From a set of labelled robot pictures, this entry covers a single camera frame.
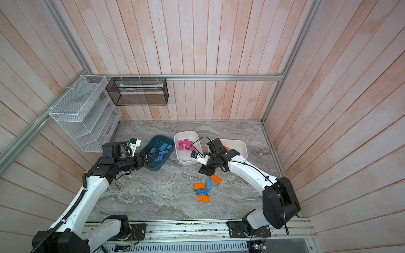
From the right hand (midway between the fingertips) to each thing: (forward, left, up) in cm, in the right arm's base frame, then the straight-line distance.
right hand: (202, 164), depth 85 cm
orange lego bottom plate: (-15, -1, -11) cm, 18 cm away
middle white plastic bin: (+12, +13, -12) cm, 22 cm away
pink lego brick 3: (+17, +7, -10) cm, 21 cm away
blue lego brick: (+17, +27, -9) cm, 33 cm away
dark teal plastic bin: (+20, +32, -6) cm, 38 cm away
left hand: (-5, +24, +10) cm, 26 cm away
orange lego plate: (-4, -8, -10) cm, 14 cm away
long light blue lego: (+14, +33, -8) cm, 36 cm away
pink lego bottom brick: (+22, +9, -10) cm, 26 cm away
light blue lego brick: (-8, -3, -8) cm, 12 cm away
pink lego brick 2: (+17, +10, -9) cm, 22 cm away
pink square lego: (+23, +12, -9) cm, 27 cm away
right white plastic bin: (+18, -24, -7) cm, 30 cm away
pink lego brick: (+18, +15, -9) cm, 25 cm away
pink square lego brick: (+21, +15, -8) cm, 27 cm away
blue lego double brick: (+12, +26, -8) cm, 30 cm away
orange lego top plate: (-8, +2, -11) cm, 14 cm away
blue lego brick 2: (-12, 0, -11) cm, 16 cm away
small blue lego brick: (+17, +22, -8) cm, 29 cm away
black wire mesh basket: (+46, +44, +15) cm, 65 cm away
